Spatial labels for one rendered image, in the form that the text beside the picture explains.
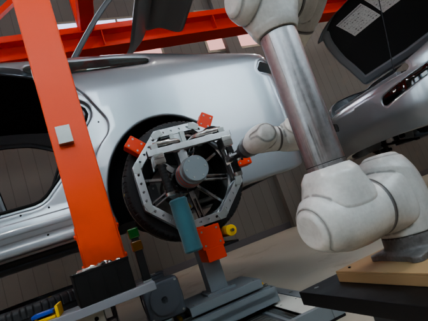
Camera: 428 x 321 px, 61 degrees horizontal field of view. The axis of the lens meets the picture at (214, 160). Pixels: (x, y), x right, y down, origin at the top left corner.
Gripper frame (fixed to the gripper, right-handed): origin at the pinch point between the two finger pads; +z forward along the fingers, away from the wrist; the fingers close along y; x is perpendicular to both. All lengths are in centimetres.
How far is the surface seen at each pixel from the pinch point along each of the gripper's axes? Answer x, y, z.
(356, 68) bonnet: 108, 310, 216
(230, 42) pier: 304, 274, 454
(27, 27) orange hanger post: 85, -73, 2
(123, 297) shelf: -39, -65, -20
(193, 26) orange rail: 231, 121, 259
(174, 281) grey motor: -45, -41, 18
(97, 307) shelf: -39, -74, -20
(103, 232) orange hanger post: -14, -65, 2
